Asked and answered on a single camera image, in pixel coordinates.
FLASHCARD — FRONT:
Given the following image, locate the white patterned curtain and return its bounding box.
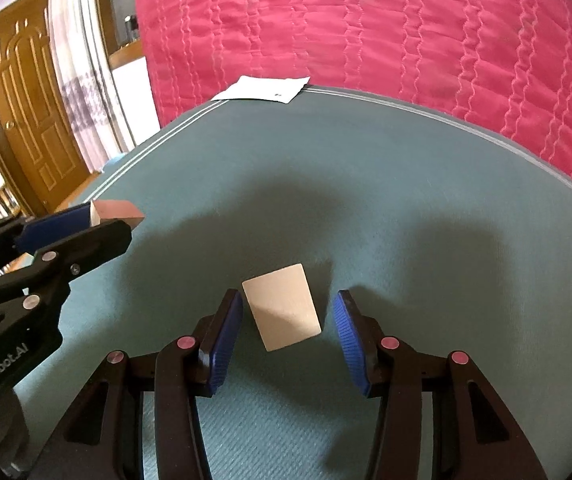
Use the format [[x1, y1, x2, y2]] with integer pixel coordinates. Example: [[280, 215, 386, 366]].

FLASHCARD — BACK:
[[46, 0, 137, 173]]

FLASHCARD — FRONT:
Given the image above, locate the pink-brown block with white end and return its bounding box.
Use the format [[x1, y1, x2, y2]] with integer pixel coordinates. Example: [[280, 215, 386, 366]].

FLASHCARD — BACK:
[[90, 200, 145, 229]]

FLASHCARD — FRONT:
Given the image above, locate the pink quilted blanket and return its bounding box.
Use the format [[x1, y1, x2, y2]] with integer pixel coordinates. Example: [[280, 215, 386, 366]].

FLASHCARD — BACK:
[[131, 0, 572, 211]]

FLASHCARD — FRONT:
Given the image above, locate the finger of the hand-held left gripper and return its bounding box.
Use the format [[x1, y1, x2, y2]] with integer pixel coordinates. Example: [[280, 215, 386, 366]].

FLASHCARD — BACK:
[[0, 217, 134, 319], [0, 202, 93, 282]]

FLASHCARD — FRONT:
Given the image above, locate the brown wooden door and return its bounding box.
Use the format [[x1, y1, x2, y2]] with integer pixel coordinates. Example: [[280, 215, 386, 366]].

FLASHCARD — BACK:
[[0, 0, 92, 216]]

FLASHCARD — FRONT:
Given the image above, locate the light wooden square block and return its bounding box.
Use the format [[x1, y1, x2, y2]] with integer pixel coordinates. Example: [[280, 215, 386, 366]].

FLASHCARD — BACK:
[[242, 263, 323, 353]]

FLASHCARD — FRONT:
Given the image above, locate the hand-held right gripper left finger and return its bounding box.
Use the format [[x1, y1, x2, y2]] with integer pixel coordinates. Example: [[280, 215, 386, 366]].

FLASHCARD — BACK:
[[43, 287, 244, 480]]

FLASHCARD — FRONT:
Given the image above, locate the wooden shelf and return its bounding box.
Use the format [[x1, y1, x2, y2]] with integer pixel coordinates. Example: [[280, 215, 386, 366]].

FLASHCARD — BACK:
[[107, 40, 145, 68]]

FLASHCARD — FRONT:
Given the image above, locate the white paper sheet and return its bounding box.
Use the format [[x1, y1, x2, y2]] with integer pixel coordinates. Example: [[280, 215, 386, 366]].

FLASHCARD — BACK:
[[211, 75, 311, 105]]

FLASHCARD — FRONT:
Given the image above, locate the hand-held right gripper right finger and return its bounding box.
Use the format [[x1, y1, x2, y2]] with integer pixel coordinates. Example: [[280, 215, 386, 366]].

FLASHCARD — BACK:
[[333, 289, 549, 480]]

